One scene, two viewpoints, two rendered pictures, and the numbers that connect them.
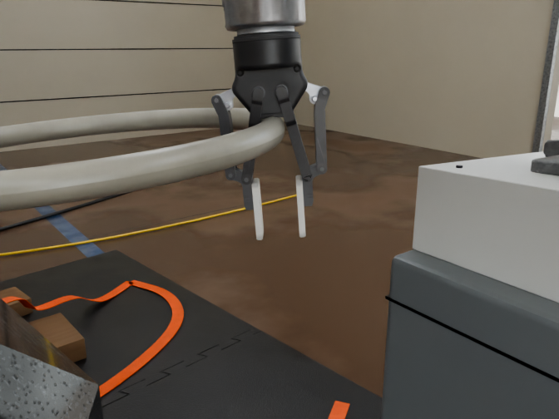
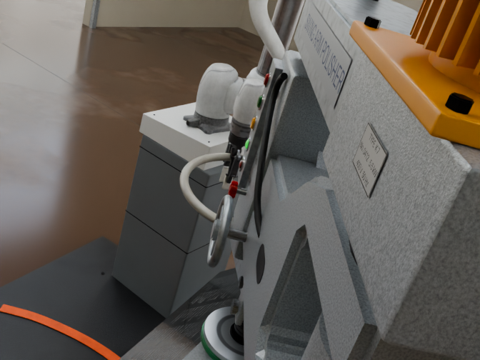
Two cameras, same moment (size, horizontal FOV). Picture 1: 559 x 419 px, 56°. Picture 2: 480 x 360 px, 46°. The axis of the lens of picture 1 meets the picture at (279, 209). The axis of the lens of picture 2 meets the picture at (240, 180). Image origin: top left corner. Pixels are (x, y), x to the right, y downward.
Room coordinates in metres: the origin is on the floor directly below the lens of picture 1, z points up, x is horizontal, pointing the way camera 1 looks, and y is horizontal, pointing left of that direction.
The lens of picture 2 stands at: (1.37, 1.85, 1.82)
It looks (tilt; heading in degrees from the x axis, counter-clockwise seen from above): 25 degrees down; 246
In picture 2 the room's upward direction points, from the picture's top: 17 degrees clockwise
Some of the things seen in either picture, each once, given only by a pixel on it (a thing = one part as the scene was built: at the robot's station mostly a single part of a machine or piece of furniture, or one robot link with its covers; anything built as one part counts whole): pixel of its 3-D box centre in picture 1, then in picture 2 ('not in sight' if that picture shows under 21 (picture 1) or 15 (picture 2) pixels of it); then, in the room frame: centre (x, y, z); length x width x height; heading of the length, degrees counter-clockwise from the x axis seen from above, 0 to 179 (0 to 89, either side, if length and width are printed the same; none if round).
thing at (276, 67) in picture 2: not in sight; (261, 125); (0.88, 0.76, 1.40); 0.08 x 0.03 x 0.28; 74
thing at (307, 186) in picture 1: (314, 183); not in sight; (0.61, -0.04, 0.90); 0.03 x 0.01 x 0.05; 89
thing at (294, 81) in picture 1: (269, 75); (236, 143); (0.61, 0.01, 1.02); 0.08 x 0.07 x 0.09; 89
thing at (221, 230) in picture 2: not in sight; (236, 234); (0.94, 0.94, 1.22); 0.15 x 0.10 x 0.15; 74
